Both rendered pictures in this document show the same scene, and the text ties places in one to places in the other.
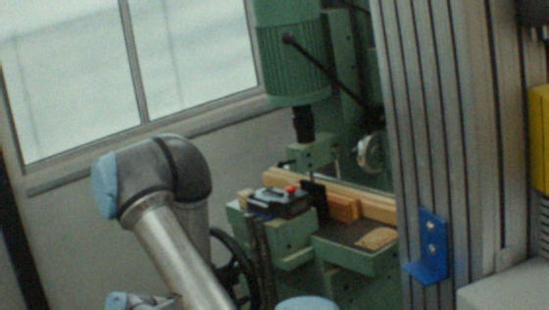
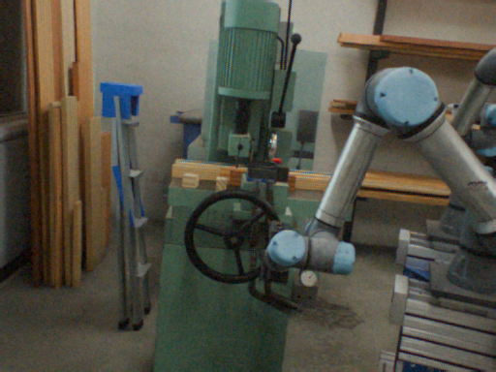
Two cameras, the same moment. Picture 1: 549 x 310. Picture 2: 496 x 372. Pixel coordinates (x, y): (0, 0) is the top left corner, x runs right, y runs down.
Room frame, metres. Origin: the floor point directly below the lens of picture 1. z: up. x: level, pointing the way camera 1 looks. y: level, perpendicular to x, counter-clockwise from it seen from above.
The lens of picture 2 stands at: (0.93, 1.41, 1.30)
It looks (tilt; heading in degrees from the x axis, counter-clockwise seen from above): 12 degrees down; 302
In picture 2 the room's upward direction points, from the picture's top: 6 degrees clockwise
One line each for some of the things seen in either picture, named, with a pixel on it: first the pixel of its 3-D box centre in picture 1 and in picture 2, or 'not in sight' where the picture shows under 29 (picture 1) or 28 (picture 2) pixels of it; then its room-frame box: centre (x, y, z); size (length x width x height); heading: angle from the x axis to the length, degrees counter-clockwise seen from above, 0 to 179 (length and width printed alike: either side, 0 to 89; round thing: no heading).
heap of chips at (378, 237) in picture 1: (377, 235); not in sight; (1.62, -0.23, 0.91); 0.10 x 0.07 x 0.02; 126
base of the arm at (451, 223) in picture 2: not in sight; (463, 218); (1.25, -0.49, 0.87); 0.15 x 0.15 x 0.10
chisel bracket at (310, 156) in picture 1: (314, 154); (239, 145); (1.95, -0.12, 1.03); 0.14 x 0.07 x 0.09; 126
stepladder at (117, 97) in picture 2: not in sight; (127, 205); (2.74, -0.38, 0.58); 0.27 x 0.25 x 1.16; 30
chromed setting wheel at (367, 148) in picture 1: (374, 151); (271, 146); (1.92, -0.28, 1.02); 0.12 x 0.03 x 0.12; 126
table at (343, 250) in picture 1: (308, 230); (260, 200); (1.81, -0.07, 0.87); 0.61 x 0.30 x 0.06; 36
